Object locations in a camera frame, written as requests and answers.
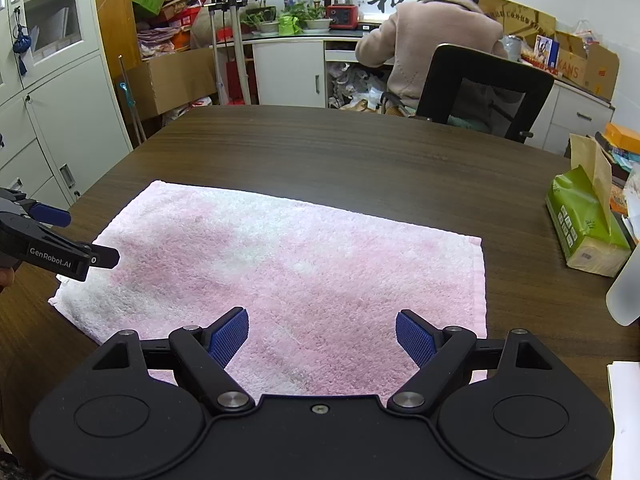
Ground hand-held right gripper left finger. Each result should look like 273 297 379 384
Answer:
92 306 255 415

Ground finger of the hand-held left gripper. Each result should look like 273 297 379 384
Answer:
0 219 121 282
0 187 72 229

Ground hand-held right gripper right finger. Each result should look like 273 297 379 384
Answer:
389 309 553 414

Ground pink towel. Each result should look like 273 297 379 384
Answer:
48 180 489 396

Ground white metal cabinet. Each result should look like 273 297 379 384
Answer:
0 0 134 211

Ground blue hanging ornament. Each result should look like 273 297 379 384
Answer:
12 7 35 77

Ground large cardboard box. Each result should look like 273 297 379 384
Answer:
120 47 219 122

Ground green tissue pack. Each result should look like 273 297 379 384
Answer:
545 165 632 278

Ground white curved object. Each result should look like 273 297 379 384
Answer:
606 245 640 327

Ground white paper sheets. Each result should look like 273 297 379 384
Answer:
606 360 640 480

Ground pile of packets and papers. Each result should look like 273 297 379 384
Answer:
136 0 213 57

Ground red bag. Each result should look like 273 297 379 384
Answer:
225 57 251 107

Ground brown paper bag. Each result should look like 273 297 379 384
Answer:
569 132 614 241

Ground pile of white plastic bags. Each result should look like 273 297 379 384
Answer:
327 62 387 111

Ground black office chair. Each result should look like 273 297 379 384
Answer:
380 44 556 142

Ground white desk counter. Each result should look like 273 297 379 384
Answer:
250 30 397 109

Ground orange box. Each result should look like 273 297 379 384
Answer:
604 122 640 157

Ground printed cardboard box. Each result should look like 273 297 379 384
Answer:
554 30 621 102

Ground mop with metal handle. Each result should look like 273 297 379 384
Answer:
117 54 149 150

